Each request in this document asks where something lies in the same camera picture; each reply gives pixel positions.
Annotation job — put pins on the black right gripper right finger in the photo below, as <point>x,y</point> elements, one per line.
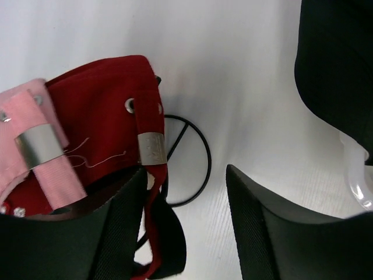
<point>278,239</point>

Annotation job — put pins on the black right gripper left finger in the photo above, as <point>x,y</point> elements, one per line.
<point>111,234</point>

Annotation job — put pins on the pink baseball cap white logo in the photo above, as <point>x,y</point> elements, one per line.
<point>33,141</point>

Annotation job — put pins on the red baseball cap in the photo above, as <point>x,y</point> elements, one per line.
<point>110,111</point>

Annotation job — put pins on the black baseball cap gold logo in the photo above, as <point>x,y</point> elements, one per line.
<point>333,66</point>

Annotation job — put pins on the white plastic basket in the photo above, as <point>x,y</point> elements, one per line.
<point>357,179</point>

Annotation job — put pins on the black wire hat stand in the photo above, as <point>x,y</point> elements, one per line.
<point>190,104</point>

